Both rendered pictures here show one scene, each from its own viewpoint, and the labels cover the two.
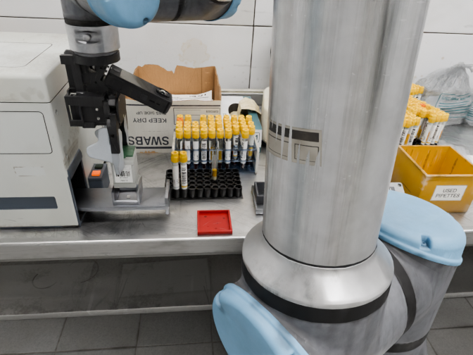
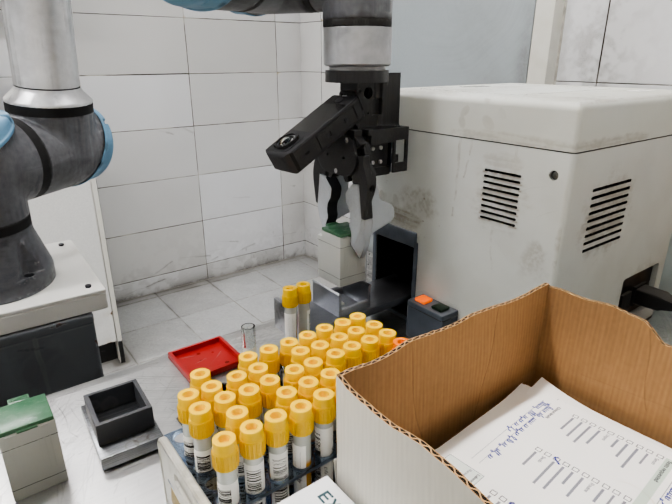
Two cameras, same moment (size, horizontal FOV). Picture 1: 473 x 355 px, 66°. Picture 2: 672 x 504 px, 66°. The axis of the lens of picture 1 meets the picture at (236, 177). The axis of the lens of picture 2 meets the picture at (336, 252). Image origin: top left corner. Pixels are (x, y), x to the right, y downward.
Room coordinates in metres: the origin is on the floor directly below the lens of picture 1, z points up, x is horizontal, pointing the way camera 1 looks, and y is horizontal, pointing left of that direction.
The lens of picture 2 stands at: (1.11, -0.09, 1.21)
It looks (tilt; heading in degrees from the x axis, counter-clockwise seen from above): 20 degrees down; 151
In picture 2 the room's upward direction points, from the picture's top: straight up
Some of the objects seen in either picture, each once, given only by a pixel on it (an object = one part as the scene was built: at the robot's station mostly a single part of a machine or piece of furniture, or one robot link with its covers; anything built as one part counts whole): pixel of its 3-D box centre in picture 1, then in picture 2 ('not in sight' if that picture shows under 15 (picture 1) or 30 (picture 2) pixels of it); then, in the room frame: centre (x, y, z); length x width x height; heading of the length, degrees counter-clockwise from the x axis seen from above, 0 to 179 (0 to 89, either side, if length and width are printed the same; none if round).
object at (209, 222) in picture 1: (214, 221); (206, 358); (0.57, 0.04, 0.88); 0.07 x 0.07 x 0.01; 8
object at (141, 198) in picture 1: (116, 194); (354, 295); (0.58, 0.24, 0.92); 0.21 x 0.07 x 0.05; 98
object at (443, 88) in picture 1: (440, 90); not in sight; (1.22, -0.67, 0.97); 0.26 x 0.17 x 0.19; 112
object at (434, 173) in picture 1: (431, 177); not in sight; (0.72, -0.45, 0.93); 0.13 x 0.13 x 0.10; 7
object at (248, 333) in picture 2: (215, 167); (251, 372); (0.69, 0.05, 0.93); 0.01 x 0.01 x 0.10
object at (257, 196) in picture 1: (266, 195); (119, 416); (0.65, -0.07, 0.89); 0.09 x 0.05 x 0.04; 5
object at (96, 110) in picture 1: (96, 88); (361, 124); (0.58, 0.24, 1.14); 0.09 x 0.08 x 0.12; 98
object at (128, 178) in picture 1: (124, 167); (341, 254); (0.59, 0.21, 0.98); 0.05 x 0.04 x 0.06; 8
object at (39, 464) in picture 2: not in sight; (30, 443); (0.67, -0.14, 0.91); 0.05 x 0.04 x 0.07; 8
